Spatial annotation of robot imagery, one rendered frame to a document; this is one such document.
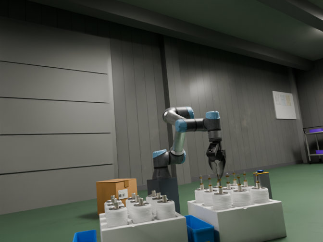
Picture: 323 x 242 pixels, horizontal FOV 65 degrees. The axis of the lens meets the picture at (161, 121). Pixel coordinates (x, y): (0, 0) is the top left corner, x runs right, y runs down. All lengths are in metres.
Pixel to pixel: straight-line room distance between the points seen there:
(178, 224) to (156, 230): 0.11
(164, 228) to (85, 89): 2.87
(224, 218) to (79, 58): 3.16
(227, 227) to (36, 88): 2.95
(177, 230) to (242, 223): 0.35
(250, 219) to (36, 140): 2.76
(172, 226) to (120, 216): 0.25
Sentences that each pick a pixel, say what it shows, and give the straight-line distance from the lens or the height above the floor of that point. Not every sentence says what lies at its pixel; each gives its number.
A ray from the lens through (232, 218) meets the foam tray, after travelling 1.40.
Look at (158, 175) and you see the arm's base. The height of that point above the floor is 0.33.
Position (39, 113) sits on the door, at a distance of 3.59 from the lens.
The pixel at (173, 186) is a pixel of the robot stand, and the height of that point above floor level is 0.24.
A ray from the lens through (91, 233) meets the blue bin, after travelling 1.52.
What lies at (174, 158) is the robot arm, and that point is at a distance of 2.09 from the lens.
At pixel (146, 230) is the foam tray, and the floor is 0.15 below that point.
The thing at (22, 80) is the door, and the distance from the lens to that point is 3.67.
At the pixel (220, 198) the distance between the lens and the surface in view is 1.40.
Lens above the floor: 0.47
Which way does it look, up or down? 8 degrees up
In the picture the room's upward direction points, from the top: 5 degrees counter-clockwise
